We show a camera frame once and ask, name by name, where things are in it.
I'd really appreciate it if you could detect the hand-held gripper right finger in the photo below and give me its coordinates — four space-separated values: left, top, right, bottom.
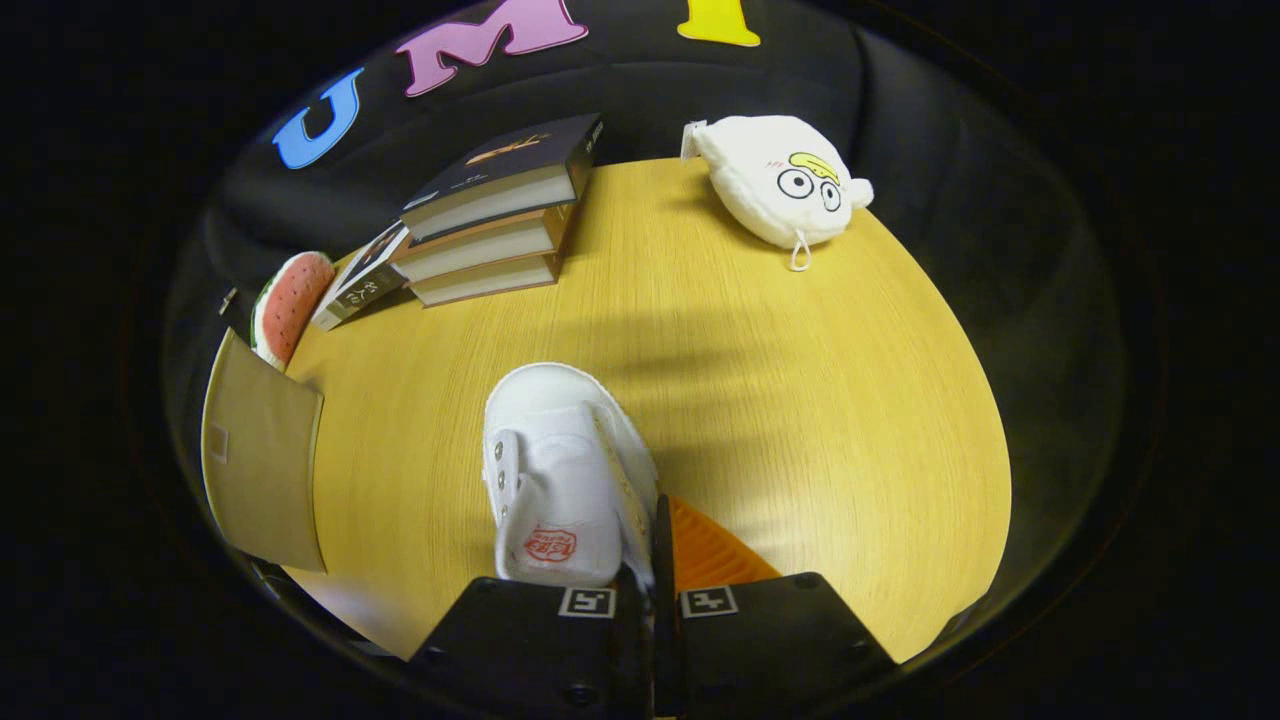
652 494 898 720

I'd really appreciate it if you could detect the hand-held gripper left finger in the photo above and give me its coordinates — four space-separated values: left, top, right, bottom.
406 575 656 720

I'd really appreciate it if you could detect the white canvas shoe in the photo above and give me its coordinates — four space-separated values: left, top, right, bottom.
481 362 662 590

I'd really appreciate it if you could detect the beige fabric storage box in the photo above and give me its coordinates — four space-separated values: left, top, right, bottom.
201 328 328 574

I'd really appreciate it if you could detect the white portrait cover book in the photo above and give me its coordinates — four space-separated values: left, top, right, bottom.
309 222 412 333

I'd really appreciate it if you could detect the watermelon slice plush toy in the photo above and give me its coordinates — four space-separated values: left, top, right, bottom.
249 250 337 373

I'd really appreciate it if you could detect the white plush pouch with eyes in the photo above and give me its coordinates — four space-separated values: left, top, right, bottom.
681 115 875 274

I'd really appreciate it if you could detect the black hardcover book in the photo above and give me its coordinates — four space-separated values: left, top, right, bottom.
400 113 605 244

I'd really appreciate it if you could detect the black backdrop cloth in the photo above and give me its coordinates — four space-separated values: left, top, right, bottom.
165 0 1123 611

